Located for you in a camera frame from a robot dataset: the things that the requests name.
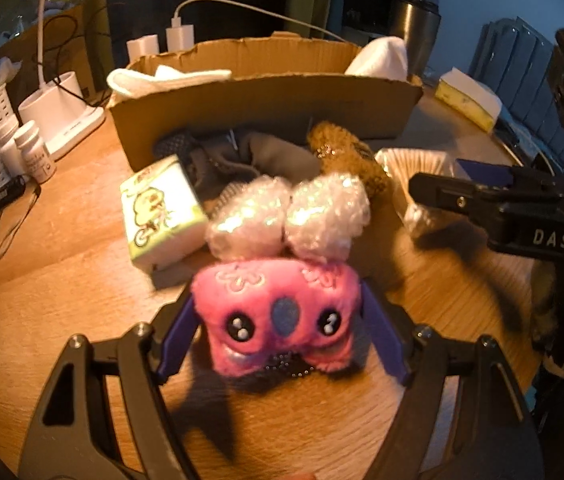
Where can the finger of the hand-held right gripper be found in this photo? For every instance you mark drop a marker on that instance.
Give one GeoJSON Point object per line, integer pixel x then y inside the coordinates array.
{"type": "Point", "coordinates": [484, 171]}
{"type": "Point", "coordinates": [454, 200]}

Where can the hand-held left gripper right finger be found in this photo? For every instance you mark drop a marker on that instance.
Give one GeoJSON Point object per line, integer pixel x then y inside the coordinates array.
{"type": "Point", "coordinates": [386, 337]}

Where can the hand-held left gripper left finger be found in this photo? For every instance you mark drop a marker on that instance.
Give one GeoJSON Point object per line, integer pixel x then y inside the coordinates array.
{"type": "Point", "coordinates": [178, 332]}

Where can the pink plush toy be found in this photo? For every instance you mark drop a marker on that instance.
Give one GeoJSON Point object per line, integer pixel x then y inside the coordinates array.
{"type": "Point", "coordinates": [257, 300]}

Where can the clear plastic packet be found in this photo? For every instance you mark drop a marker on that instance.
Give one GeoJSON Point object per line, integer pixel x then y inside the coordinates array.
{"type": "Point", "coordinates": [411, 165]}

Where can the yellow white sponge pack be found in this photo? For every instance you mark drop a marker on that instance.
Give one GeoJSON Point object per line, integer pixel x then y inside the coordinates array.
{"type": "Point", "coordinates": [466, 97]}

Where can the grey ribbed panel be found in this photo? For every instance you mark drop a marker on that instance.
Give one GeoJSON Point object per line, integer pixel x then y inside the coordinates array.
{"type": "Point", "coordinates": [521, 70]}

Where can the brown plush toy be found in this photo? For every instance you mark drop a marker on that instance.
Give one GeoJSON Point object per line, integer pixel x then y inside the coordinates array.
{"type": "Point", "coordinates": [341, 150]}

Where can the green white tissue pack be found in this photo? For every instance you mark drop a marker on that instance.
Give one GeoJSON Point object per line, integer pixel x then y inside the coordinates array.
{"type": "Point", "coordinates": [162, 210]}

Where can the white cloth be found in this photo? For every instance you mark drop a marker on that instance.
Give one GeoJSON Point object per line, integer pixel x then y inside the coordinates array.
{"type": "Point", "coordinates": [379, 60]}

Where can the steel tumbler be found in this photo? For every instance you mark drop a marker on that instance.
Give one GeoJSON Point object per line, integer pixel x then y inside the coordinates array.
{"type": "Point", "coordinates": [414, 30]}

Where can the grey cloth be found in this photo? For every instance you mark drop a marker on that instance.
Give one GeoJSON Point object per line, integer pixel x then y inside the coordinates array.
{"type": "Point", "coordinates": [277, 155]}

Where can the black monitor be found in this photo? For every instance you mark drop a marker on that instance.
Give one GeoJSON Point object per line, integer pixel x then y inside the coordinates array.
{"type": "Point", "coordinates": [366, 0]}

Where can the white pill bottle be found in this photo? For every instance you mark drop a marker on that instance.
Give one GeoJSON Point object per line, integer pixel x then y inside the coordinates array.
{"type": "Point", "coordinates": [6, 140]}
{"type": "Point", "coordinates": [36, 152]}

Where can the white folded towel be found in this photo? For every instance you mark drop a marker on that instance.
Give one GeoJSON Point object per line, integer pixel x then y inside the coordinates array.
{"type": "Point", "coordinates": [162, 80]}

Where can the white desk lamp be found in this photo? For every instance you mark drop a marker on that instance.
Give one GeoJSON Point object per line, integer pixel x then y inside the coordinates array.
{"type": "Point", "coordinates": [62, 105]}

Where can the small white charger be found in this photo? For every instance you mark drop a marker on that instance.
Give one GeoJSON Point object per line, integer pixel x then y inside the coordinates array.
{"type": "Point", "coordinates": [143, 49]}

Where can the tall brown cardboard box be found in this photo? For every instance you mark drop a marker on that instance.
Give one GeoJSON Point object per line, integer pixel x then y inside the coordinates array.
{"type": "Point", "coordinates": [27, 55]}

